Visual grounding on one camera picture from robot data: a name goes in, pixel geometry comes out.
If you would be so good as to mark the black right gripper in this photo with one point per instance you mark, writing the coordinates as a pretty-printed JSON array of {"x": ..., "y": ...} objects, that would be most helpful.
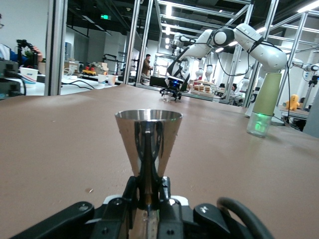
[{"x": 173, "y": 88}]

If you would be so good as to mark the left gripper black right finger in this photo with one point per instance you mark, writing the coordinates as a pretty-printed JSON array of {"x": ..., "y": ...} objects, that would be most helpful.
[{"x": 174, "y": 216}]

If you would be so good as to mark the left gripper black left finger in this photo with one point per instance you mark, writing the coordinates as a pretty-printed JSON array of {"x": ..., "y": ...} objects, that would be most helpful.
[{"x": 117, "y": 214}]

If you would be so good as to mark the clear glass measuring beaker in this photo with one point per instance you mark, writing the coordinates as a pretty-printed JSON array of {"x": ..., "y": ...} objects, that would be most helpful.
[{"x": 167, "y": 97}]

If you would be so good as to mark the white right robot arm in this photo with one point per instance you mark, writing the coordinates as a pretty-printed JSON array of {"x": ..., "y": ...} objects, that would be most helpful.
[{"x": 261, "y": 49}]

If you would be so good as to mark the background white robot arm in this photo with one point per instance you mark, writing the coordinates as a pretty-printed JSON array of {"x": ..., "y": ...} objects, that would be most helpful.
[{"x": 306, "y": 66}]

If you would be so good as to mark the white paper cup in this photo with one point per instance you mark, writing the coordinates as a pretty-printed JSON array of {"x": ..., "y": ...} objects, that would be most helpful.
[
  {"x": 111, "y": 80},
  {"x": 101, "y": 79}
]

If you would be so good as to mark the green shaker bottle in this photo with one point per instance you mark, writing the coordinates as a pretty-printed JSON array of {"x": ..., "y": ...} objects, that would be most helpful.
[{"x": 266, "y": 94}]

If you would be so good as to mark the long black box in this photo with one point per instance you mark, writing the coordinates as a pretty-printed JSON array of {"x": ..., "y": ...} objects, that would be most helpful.
[{"x": 157, "y": 81}]

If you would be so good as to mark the clear tray of bread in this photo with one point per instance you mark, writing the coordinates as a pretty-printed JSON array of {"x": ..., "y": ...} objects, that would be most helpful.
[{"x": 202, "y": 87}]

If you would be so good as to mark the person in brown jacket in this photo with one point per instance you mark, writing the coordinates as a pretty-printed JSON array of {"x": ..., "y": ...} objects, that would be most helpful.
[{"x": 147, "y": 66}]

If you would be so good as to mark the brown table mat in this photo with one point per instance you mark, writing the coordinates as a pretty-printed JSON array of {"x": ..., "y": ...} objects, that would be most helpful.
[{"x": 74, "y": 149}]

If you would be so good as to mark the white side table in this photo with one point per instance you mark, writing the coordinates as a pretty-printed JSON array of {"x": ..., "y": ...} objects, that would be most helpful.
[{"x": 82, "y": 85}]

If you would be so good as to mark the green exit sign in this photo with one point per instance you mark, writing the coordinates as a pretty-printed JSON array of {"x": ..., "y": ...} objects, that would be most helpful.
[{"x": 105, "y": 17}]

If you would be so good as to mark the yellow plush toy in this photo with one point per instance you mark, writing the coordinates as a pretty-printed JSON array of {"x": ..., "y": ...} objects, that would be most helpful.
[{"x": 292, "y": 103}]

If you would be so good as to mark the white paper bowl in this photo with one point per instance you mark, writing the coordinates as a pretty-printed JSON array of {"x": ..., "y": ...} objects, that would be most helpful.
[{"x": 28, "y": 77}]

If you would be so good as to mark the black electronic device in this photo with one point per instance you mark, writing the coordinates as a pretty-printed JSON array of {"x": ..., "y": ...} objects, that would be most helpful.
[{"x": 10, "y": 74}]

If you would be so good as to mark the person in blue jacket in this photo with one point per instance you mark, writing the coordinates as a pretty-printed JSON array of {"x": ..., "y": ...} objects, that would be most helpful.
[{"x": 5, "y": 53}]

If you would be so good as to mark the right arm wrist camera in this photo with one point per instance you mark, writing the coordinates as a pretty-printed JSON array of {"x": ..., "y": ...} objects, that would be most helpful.
[{"x": 174, "y": 79}]

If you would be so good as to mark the aluminium frame post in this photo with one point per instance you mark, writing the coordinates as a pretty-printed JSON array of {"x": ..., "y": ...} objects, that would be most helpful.
[
  {"x": 56, "y": 49},
  {"x": 139, "y": 44}
]

